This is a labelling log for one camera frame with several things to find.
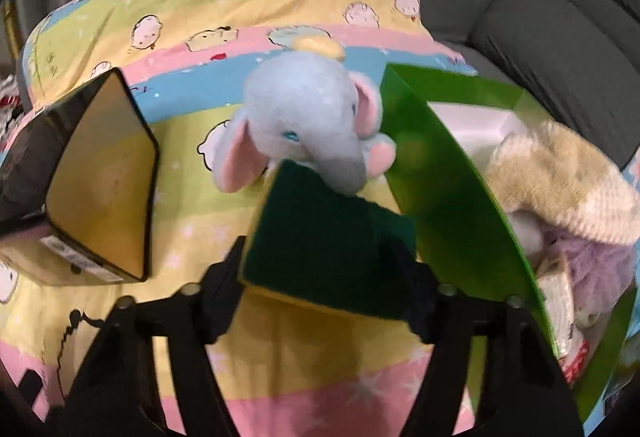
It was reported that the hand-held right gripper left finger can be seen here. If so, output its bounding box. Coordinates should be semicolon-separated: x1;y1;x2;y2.
62;237;248;437

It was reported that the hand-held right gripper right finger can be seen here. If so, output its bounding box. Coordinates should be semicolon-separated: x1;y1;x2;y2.
400;242;583;437

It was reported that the green box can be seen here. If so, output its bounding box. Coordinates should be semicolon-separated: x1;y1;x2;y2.
380;63;640;428

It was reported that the green and yellow sponge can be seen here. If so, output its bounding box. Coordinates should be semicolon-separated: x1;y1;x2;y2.
239;160;418;323

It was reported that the light grey cloth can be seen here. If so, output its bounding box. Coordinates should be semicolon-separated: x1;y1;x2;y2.
507;210;546;263

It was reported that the red and white soft item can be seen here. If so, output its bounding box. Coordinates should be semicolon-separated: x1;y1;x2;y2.
537;254;591;363

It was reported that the purple fluffy cloth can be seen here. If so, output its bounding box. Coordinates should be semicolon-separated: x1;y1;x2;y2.
542;222;638;318

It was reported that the cream fluffy towel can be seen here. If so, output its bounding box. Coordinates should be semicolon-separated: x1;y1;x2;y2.
487;120;640;245

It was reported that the cartoon printed blanket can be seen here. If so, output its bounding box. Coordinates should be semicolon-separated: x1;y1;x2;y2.
0;0;640;437

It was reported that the black and gold box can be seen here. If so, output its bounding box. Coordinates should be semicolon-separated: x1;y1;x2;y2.
0;67;161;285

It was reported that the blue elephant plush toy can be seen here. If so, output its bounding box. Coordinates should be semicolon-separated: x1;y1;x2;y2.
209;40;398;195

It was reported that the grey sofa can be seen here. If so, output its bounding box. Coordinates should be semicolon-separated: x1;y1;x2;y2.
415;0;640;168

